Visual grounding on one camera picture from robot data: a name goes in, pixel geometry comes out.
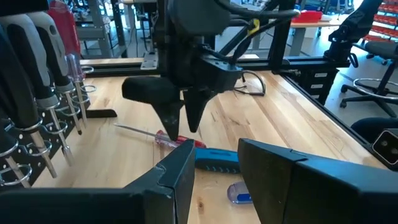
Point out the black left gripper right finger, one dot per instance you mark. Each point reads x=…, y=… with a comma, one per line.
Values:
x=311, y=193

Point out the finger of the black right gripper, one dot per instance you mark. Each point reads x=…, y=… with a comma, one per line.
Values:
x=196, y=105
x=161, y=93

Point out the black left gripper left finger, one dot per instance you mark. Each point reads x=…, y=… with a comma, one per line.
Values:
x=140, y=202

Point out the large blue black screwdriver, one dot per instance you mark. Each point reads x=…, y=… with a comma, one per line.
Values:
x=214, y=155

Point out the grey black nut driver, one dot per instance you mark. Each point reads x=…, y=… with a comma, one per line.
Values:
x=37, y=62

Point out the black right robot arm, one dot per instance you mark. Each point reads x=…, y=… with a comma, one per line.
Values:
x=199, y=18

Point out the yellow tape tag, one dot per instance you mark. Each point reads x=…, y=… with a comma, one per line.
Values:
x=254, y=26

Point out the person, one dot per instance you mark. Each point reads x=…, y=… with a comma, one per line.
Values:
x=370, y=127

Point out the black drawer unit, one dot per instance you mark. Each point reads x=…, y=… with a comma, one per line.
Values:
x=317, y=84

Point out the red plastic bin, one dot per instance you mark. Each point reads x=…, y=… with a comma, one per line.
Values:
x=308, y=17

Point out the light desk with grey legs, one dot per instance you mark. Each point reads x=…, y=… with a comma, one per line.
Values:
x=332, y=22

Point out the black office chair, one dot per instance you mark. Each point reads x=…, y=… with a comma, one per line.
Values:
x=382, y=49

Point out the red bin shelf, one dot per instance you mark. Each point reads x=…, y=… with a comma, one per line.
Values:
x=385, y=21

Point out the grey table-level camera box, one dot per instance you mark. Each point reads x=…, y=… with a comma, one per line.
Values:
x=385, y=147

